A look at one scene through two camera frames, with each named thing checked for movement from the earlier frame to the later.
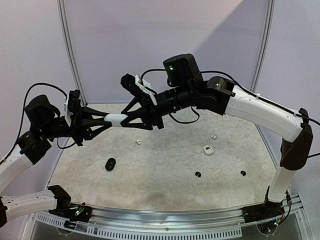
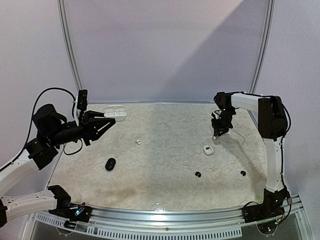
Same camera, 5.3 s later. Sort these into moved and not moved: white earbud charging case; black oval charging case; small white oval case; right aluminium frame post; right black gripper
Moved: right black gripper; small white oval case
Not moved: black oval charging case; right aluminium frame post; white earbud charging case
